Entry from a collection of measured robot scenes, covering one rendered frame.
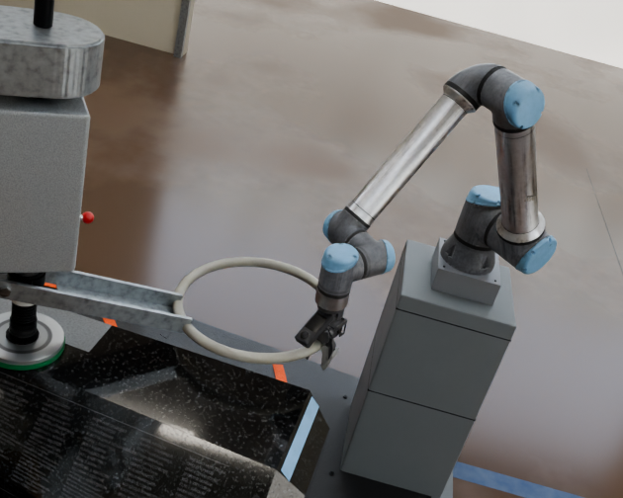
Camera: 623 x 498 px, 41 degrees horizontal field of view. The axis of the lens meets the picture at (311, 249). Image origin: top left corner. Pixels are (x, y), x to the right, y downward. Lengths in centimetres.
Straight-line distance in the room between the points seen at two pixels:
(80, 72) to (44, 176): 25
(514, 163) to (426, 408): 104
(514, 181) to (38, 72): 134
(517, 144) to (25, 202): 129
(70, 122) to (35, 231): 29
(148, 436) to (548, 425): 224
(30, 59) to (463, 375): 182
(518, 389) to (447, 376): 115
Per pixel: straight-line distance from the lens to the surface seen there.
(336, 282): 217
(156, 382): 226
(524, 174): 245
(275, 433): 219
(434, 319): 282
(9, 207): 197
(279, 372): 362
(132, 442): 217
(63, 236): 203
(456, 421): 308
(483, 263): 287
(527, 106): 227
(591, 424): 410
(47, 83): 185
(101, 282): 232
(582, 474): 380
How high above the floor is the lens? 229
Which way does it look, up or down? 30 degrees down
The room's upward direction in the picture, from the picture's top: 15 degrees clockwise
